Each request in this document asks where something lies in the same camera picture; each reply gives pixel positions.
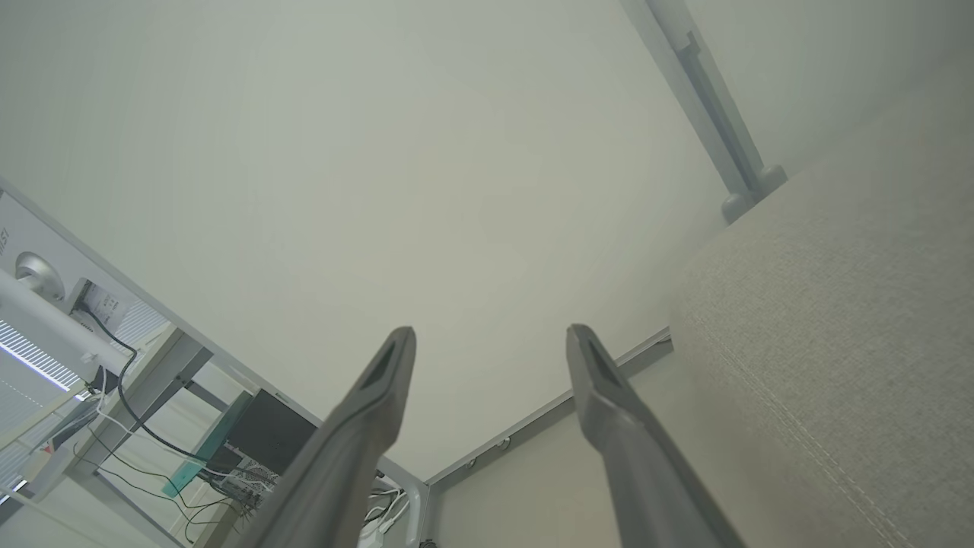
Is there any grey partition post with foot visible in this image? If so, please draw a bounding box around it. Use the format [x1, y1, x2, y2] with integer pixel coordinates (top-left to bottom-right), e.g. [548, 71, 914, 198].
[620, 0, 789, 225]

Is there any power strip with plugs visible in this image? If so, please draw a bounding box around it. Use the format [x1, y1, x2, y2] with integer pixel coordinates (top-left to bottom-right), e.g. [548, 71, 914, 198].
[217, 455, 281, 509]

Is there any thin black cable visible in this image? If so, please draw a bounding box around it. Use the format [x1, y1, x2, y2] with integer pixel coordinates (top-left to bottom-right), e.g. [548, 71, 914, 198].
[76, 303, 229, 476]

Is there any white computer monitor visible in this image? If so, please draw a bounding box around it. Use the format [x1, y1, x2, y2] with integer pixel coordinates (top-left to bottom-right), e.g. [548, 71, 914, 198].
[0, 179, 180, 397]

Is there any beige grey fabric sofa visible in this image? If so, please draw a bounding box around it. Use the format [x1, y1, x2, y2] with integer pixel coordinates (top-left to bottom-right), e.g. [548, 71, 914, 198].
[668, 53, 974, 548]

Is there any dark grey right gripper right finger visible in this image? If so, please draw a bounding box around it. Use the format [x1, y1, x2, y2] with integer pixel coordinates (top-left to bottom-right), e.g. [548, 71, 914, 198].
[565, 323, 746, 548]

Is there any green bar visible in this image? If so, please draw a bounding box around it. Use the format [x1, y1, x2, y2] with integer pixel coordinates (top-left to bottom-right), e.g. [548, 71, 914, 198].
[162, 390, 253, 500]

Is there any grey desk frame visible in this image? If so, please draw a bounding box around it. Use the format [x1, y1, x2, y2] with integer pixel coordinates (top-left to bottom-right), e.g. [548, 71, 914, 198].
[0, 323, 259, 548]

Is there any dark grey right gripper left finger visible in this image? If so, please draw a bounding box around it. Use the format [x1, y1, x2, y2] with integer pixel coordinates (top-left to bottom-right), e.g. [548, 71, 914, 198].
[240, 327, 418, 548]

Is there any black computer box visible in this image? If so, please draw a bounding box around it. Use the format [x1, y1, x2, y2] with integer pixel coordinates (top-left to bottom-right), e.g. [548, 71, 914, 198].
[227, 388, 319, 474]

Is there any white cable bundle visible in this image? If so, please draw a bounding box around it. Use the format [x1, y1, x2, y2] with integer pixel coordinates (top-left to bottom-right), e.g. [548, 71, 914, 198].
[356, 487, 413, 545]

